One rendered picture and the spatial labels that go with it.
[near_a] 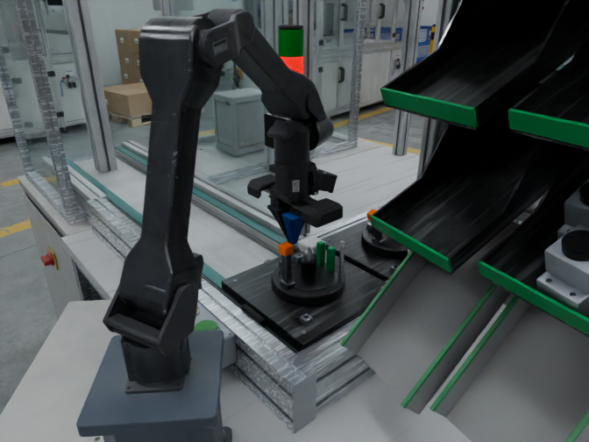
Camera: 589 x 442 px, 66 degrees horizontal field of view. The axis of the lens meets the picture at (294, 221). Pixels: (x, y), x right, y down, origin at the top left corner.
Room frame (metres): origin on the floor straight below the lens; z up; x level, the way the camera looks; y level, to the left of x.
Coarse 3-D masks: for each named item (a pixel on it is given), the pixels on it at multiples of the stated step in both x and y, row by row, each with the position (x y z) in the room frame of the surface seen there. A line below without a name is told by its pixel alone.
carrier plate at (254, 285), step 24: (264, 264) 0.81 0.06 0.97; (336, 264) 0.81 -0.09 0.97; (240, 288) 0.72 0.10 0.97; (264, 288) 0.72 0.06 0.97; (360, 288) 0.72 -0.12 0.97; (264, 312) 0.65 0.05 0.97; (288, 312) 0.65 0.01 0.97; (312, 312) 0.65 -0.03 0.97; (336, 312) 0.65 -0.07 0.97; (360, 312) 0.65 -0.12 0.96; (288, 336) 0.59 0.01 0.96; (312, 336) 0.59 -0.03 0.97
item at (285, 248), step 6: (282, 246) 0.69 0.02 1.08; (288, 246) 0.69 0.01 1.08; (294, 246) 0.72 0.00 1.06; (282, 252) 0.69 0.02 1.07; (288, 252) 0.69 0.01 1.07; (294, 252) 0.70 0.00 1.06; (282, 258) 0.70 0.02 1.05; (288, 258) 0.70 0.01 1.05; (282, 264) 0.70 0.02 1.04; (288, 264) 0.69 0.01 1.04; (282, 270) 0.70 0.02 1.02; (288, 270) 0.69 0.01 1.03; (282, 276) 0.70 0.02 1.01; (288, 276) 0.69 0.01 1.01
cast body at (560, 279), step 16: (560, 240) 0.37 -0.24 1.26; (576, 240) 0.35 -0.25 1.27; (560, 256) 0.35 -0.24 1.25; (576, 256) 0.34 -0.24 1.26; (560, 272) 0.35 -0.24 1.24; (576, 272) 0.34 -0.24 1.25; (544, 288) 0.36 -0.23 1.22; (560, 288) 0.35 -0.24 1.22; (576, 288) 0.34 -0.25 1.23; (576, 304) 0.33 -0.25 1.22
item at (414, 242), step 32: (448, 128) 0.59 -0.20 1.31; (480, 128) 0.62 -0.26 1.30; (448, 160) 0.60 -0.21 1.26; (480, 160) 0.59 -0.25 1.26; (512, 160) 0.57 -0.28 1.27; (544, 160) 0.49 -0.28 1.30; (416, 192) 0.57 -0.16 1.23; (448, 192) 0.55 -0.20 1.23; (480, 192) 0.53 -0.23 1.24; (512, 192) 0.47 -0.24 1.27; (544, 192) 0.50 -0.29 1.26; (384, 224) 0.51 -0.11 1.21; (416, 224) 0.52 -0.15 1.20; (448, 224) 0.50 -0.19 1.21; (480, 224) 0.48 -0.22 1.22; (448, 256) 0.43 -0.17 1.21
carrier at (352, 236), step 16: (368, 224) 0.93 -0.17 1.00; (336, 240) 0.91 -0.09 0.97; (352, 240) 0.91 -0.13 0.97; (368, 240) 0.88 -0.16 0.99; (384, 240) 0.86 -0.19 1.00; (352, 256) 0.84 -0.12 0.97; (368, 256) 0.84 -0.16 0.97; (384, 256) 0.84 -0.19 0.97; (400, 256) 0.83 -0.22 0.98; (368, 272) 0.80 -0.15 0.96; (384, 272) 0.78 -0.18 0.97
